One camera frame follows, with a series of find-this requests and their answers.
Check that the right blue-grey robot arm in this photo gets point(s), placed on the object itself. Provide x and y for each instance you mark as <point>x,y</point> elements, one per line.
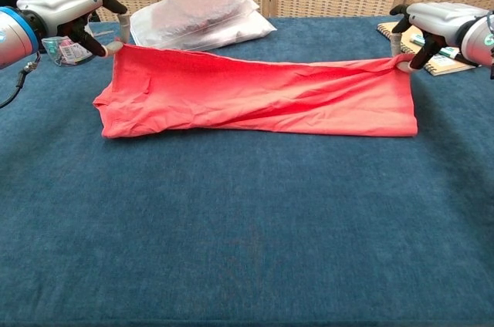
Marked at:
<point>480,39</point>

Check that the kraft spiral notebook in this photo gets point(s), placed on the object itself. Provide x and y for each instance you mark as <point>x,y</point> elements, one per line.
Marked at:
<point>444,63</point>

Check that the thin white stick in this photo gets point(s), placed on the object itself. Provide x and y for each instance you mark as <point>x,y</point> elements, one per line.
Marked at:
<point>104,33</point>

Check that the blue carpet table cover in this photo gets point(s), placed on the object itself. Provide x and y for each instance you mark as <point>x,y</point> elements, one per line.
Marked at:
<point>247,226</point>

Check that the translucent bag with dark garment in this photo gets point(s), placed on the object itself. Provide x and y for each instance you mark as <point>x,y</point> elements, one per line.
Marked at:
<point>193,11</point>

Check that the green and white marker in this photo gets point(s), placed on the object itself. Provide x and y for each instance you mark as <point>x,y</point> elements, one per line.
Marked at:
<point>447,52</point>

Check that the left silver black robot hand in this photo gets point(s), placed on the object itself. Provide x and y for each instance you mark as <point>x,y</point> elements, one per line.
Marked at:
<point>61,5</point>

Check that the red t-shirt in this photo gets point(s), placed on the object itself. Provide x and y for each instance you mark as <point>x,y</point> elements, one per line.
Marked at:
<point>251,99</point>

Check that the white bagged garment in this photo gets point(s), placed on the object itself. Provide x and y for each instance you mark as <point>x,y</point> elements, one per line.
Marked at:
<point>254,30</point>

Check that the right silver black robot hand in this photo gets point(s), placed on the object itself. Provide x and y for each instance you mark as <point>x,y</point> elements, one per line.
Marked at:
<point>440,20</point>

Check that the clear jar of coloured clips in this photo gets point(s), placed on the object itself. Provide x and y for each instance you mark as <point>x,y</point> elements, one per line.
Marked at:
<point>65,51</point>

